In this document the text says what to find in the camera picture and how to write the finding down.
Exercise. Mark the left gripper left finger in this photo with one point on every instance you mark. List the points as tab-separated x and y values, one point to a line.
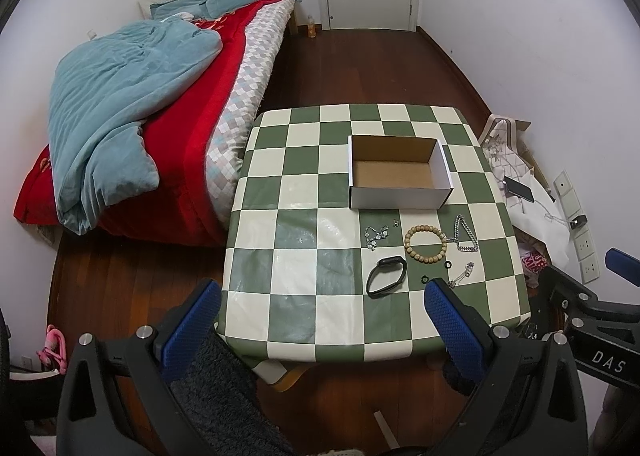
93	420

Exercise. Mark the orange bottle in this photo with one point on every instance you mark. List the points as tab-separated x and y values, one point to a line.
311	27

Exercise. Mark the teal blanket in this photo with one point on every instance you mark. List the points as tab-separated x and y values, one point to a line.
147	124

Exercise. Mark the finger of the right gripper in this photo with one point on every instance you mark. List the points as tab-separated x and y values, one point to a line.
623	265

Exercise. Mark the smartphone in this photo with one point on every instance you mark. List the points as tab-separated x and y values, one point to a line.
518	189

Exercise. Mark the grey fuzzy seat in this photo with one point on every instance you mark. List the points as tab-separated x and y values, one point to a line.
218	393

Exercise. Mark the red bed cover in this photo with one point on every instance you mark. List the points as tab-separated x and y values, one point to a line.
130	116

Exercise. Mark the green white checkered tablecloth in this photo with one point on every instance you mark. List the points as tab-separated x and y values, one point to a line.
298	257

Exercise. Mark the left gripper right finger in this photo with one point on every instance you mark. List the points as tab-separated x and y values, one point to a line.
527	398

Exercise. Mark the red white plastic bag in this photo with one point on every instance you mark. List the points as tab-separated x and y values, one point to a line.
533	263

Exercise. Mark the black charger plug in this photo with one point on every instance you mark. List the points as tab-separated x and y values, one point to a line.
578	222

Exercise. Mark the black smart band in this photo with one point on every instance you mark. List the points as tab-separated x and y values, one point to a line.
386	276

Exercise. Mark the checkered mattress sheet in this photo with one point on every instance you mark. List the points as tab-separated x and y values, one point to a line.
225	149

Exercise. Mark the white cardboard box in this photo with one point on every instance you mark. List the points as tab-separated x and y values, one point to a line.
390	172

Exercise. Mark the white patterned cloth bag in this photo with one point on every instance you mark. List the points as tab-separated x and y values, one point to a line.
529	204

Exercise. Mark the wall socket strip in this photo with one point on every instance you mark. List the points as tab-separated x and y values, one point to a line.
585	249

